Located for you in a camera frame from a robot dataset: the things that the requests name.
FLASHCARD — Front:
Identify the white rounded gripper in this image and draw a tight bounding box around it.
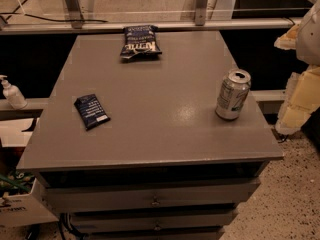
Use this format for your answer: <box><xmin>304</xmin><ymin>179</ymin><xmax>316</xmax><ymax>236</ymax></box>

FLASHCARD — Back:
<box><xmin>274</xmin><ymin>0</ymin><xmax>320</xmax><ymax>135</ymax></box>

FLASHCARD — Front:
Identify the silver 7up soda can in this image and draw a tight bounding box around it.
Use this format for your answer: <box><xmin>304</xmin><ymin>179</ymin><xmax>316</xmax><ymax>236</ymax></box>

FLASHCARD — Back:
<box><xmin>215</xmin><ymin>69</ymin><xmax>251</xmax><ymax>120</ymax></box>

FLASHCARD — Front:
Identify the blue rxbar blueberry wrapper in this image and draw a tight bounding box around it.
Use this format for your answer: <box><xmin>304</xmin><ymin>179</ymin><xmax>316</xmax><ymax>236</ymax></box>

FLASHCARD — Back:
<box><xmin>74</xmin><ymin>94</ymin><xmax>111</xmax><ymax>130</ymax></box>

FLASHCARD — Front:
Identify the dark blue kettle chips bag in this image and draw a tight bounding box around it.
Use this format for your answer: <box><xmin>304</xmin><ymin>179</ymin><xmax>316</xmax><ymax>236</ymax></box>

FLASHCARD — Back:
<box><xmin>120</xmin><ymin>25</ymin><xmax>162</xmax><ymax>59</ymax></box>

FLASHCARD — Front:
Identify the grey drawer cabinet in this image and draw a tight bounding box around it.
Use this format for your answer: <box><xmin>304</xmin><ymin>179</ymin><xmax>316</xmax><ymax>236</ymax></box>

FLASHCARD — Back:
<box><xmin>19</xmin><ymin>31</ymin><xmax>282</xmax><ymax>240</ymax></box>

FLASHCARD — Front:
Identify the white pump dispenser bottle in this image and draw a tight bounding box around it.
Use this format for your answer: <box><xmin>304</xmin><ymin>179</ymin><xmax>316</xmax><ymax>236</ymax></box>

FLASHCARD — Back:
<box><xmin>0</xmin><ymin>75</ymin><xmax>27</xmax><ymax>109</ymax></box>

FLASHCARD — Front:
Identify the white cardboard box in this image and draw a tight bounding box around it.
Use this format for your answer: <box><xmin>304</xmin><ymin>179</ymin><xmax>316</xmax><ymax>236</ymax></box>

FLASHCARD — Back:
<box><xmin>0</xmin><ymin>119</ymin><xmax>58</xmax><ymax>227</ymax></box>

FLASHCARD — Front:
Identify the metal frame railing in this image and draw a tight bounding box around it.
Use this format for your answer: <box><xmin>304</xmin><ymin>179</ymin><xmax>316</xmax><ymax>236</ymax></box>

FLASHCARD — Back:
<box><xmin>0</xmin><ymin>0</ymin><xmax>318</xmax><ymax>34</ymax></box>

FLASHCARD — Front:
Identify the black cable behind railing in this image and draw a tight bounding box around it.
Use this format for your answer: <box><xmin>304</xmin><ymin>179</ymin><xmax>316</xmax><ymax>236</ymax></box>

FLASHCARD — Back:
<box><xmin>0</xmin><ymin>0</ymin><xmax>109</xmax><ymax>24</ymax></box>

